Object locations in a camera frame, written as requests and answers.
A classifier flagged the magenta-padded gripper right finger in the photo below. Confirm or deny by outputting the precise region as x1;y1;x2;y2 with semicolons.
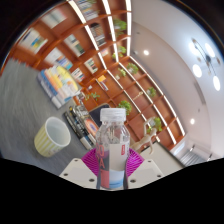
125;148;165;189

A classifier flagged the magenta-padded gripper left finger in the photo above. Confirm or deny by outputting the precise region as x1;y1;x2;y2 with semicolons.
59;148;100;189

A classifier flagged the clear plastic water bottle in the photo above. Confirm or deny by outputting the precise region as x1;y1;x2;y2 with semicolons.
95;107;131;191

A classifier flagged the wooden artist mannequin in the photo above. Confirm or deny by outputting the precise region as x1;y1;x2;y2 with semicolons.
131;117;159;155

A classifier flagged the yellow striped paper cup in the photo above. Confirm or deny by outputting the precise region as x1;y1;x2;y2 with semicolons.
33;116;72;158

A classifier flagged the grey curtain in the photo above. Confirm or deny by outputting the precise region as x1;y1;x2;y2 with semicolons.
179;149;208;167

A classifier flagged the dark blue chair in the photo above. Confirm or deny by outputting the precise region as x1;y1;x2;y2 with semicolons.
88;103;111;128

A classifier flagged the colourful book stack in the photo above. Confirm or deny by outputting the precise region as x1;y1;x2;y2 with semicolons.
36;64;83;109

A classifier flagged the branched ceiling lamp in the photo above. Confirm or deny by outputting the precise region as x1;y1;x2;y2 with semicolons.
188;38;222;92

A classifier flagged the wooden bookshelf unit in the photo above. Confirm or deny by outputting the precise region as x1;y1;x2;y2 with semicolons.
0;0;186;151

